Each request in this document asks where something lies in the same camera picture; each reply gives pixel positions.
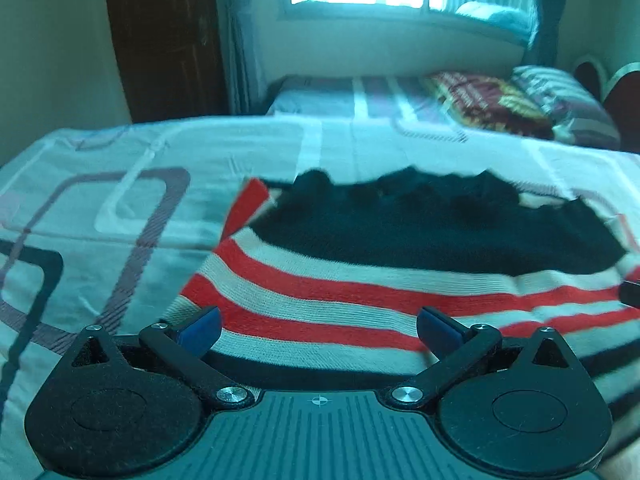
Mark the bed with patterned sheet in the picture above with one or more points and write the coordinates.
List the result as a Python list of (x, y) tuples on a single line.
[(100, 210)]

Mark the blue curtain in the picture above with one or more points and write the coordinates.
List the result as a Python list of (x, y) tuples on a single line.
[(547, 10), (240, 35)]

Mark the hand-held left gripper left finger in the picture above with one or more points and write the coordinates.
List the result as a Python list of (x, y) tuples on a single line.
[(201, 332)]

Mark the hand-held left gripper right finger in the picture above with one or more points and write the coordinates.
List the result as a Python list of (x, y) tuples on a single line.
[(440, 327)]

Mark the bed with striped sheet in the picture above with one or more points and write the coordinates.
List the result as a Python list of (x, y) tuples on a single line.
[(325, 100)]

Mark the dark wooden door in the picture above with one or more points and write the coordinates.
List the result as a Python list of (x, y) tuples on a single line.
[(165, 40)]

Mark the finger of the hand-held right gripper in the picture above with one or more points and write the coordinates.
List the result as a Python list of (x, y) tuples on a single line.
[(632, 294)]

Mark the striped knit sweater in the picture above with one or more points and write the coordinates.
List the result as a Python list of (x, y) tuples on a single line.
[(350, 285)]

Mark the red folded blanket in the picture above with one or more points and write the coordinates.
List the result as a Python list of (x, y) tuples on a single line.
[(490, 102)]

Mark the striped pillow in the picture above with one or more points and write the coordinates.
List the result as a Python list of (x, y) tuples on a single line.
[(565, 100)]

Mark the white bundle on windowsill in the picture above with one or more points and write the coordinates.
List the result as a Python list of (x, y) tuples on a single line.
[(495, 17)]

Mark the red scalloped headboard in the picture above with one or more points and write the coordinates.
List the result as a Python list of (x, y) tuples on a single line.
[(622, 100)]

